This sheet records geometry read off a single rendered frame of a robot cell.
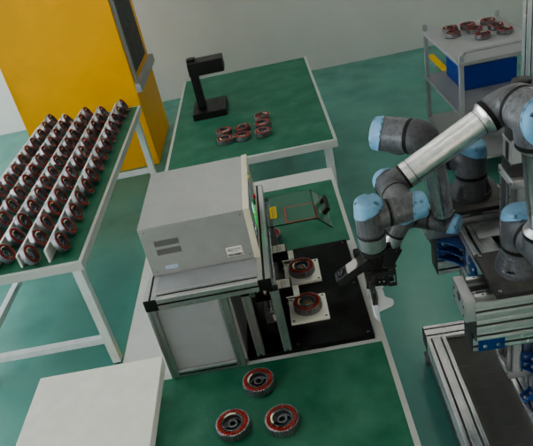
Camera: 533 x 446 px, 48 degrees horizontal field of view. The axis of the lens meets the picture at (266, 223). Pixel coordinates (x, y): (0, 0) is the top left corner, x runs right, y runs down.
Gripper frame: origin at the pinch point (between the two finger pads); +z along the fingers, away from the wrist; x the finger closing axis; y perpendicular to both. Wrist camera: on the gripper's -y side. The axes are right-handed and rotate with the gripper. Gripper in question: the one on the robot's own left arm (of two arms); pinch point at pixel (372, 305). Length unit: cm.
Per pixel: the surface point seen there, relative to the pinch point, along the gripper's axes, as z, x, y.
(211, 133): 40, 255, -72
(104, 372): -5, -15, -75
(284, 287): 23, 46, -28
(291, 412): 36.9, -2.1, -30.1
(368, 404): 40.3, -0.6, -5.3
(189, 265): 2, 39, -58
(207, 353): 33, 27, -59
